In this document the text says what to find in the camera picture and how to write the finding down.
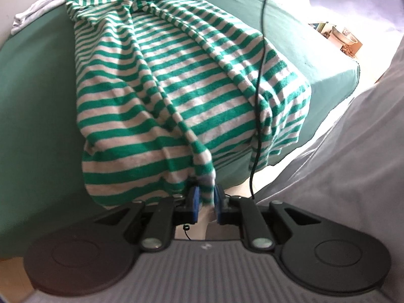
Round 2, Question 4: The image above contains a white folded cloth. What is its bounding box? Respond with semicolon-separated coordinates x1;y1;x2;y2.
11;0;74;35

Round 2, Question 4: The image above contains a metal bowl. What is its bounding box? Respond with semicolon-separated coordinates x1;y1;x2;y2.
331;26;360;45

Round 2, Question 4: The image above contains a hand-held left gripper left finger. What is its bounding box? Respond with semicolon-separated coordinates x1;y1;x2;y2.
93;185;201;253

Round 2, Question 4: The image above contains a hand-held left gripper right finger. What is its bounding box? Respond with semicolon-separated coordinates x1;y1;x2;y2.
214;185;321;253

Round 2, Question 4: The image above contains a green white striped shirt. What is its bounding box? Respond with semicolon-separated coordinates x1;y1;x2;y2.
65;0;312;210

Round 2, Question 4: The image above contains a green blanket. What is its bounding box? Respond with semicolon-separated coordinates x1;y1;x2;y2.
0;0;361;261

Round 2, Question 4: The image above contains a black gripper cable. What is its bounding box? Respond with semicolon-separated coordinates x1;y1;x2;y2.
249;0;269;200

